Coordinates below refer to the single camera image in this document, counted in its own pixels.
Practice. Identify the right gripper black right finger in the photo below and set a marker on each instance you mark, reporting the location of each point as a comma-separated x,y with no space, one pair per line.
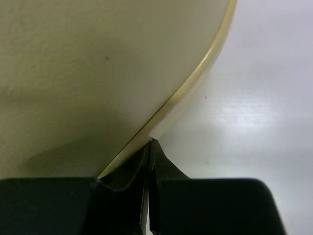
179,205

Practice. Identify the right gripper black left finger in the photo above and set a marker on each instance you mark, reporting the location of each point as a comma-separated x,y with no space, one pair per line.
113,205

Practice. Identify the yellow hard-shell suitcase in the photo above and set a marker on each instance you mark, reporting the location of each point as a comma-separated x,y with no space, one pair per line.
85,83

